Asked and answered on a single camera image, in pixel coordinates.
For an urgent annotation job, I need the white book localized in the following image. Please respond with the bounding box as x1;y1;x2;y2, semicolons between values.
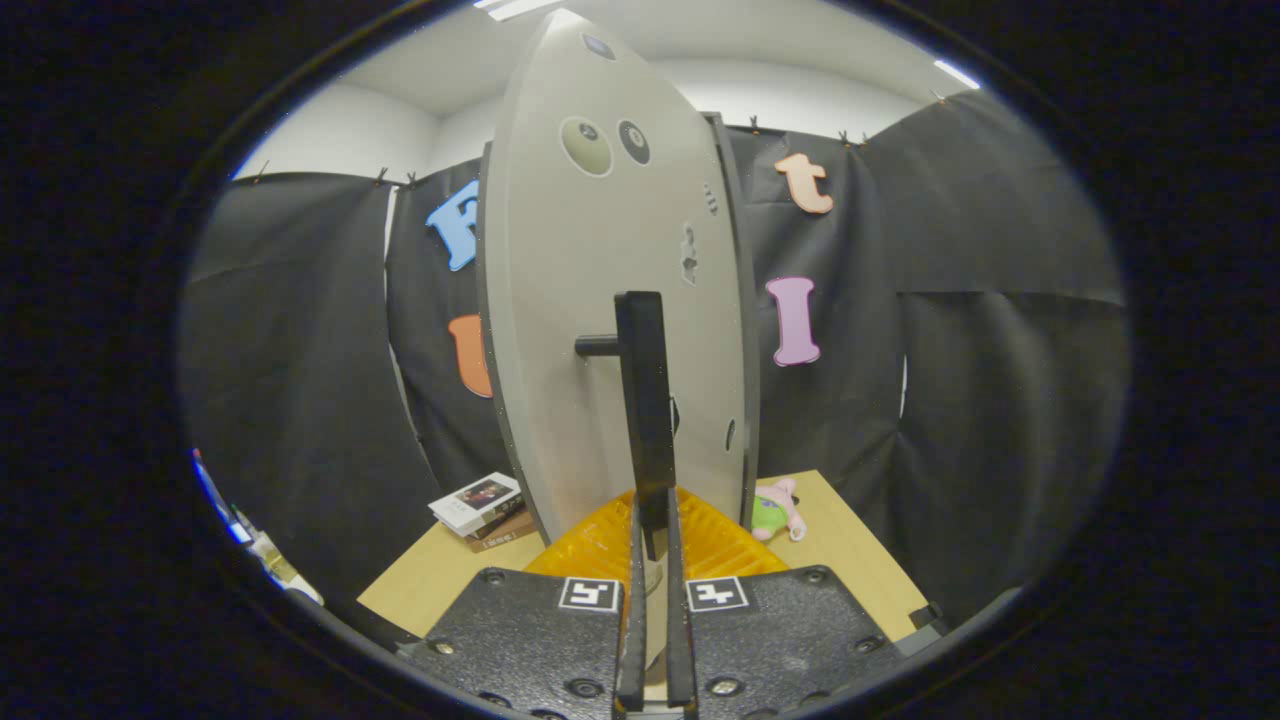
429;472;525;538

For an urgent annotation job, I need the cluttered white side table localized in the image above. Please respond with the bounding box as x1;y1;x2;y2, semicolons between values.
235;525;326;606

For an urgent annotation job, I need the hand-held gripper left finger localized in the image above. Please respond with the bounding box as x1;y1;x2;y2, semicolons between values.
400;488;649;720

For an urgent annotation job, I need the long ceiling light panel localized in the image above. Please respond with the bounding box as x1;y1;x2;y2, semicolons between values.
473;0;561;21

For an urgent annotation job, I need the blue printed board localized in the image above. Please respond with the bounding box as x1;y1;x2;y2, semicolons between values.
192;448;251;546

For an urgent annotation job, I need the green pink plush toy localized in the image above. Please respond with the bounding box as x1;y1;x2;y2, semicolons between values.
752;477;809;543

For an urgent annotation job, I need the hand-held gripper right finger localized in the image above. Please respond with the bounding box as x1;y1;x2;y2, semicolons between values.
665;488;907;720

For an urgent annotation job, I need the brown book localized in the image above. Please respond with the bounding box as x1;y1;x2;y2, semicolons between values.
465;512;541;553

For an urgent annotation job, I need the black backdrop cloth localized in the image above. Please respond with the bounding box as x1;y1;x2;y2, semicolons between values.
178;90;1131;626

